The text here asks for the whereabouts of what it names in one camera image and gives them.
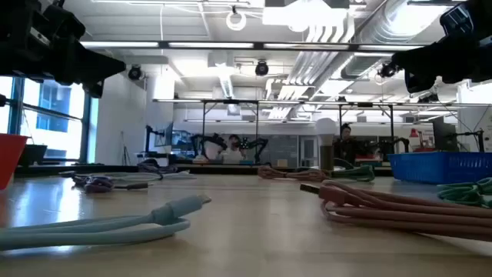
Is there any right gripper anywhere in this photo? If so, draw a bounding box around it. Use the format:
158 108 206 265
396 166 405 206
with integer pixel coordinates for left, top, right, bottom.
391 36 485 94

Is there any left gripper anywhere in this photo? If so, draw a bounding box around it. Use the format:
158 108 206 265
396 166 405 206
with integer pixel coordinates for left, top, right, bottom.
36 38 127 99

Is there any white USB cable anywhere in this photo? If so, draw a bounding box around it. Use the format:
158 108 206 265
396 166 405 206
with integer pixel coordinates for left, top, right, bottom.
59 171 197 182

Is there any light blue USB cable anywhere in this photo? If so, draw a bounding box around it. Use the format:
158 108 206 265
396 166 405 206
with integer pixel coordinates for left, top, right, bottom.
0 194 212 252

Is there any background monitor on arm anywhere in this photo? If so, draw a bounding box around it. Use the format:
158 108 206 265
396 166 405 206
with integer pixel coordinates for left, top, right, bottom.
145 122 175 153

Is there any large window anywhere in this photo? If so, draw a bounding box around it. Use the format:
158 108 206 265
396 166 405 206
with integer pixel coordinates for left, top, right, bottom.
0 75 100 165

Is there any background dark monitor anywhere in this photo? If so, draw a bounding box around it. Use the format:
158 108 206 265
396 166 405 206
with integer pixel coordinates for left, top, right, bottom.
432 115 459 152

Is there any blue plastic basket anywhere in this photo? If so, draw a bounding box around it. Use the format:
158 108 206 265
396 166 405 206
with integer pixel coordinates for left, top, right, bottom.
387 151 492 185

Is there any black bin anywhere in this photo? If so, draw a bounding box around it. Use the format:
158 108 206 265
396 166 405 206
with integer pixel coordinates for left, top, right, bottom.
17 144 48 167

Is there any person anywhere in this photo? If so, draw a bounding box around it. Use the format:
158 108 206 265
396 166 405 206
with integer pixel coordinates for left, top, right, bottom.
221 134 247 165
333 122 358 166

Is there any white bulb table lamp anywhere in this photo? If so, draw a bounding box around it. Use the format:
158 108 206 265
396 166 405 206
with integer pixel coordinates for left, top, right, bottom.
314 117 337 172

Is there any red plastic basket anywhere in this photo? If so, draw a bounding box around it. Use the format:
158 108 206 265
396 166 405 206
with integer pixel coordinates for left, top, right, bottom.
0 133 29 191

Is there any overhead LED light bar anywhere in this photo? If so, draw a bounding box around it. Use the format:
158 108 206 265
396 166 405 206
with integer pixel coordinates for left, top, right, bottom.
78 39 427 53

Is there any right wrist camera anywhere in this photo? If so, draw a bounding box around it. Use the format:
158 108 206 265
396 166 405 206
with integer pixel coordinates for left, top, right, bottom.
440 2 476 38

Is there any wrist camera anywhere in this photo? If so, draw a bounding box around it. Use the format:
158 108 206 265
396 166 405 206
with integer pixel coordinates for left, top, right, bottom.
440 2 476 38
38 3 86 42

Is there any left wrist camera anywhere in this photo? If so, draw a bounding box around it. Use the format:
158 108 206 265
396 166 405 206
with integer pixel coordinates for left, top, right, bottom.
38 3 86 42

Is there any white ring ceiling light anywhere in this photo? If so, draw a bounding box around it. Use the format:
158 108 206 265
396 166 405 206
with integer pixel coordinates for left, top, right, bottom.
225 10 248 32

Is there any black table frame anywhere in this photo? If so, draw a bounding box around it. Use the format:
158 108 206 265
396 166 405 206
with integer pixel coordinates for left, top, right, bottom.
15 163 393 179

